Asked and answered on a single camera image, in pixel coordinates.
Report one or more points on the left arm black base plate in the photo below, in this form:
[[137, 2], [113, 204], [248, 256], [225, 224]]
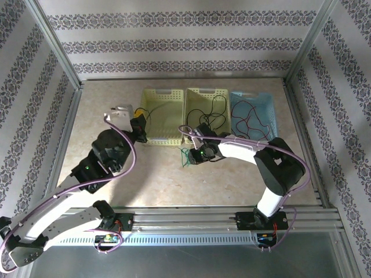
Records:
[[126, 221]]

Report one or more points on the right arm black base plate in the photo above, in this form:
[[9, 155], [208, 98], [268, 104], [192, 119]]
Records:
[[245, 220]]

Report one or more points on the light blue plastic basket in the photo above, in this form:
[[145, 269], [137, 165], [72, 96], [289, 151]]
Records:
[[268, 107]]

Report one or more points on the pale green plastic basket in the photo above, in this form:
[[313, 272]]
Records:
[[162, 127]]

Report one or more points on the aluminium frame post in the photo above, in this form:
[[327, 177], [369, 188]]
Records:
[[310, 40], [55, 43]]

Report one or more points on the aluminium mounting rail beam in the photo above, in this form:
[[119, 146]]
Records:
[[185, 220]]

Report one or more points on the pale yellow plastic basket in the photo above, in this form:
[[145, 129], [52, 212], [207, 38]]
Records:
[[197, 107]]

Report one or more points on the aluminium back rail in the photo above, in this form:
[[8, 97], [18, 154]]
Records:
[[179, 78]]

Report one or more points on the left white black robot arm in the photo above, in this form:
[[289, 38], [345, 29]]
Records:
[[43, 214]]

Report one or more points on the grey metal sheet panel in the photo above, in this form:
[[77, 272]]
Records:
[[185, 260]]

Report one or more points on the aluminium side rail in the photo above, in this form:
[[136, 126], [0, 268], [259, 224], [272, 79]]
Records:
[[68, 130], [298, 121]]

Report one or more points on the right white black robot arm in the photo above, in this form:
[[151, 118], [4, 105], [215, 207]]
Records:
[[237, 150]]

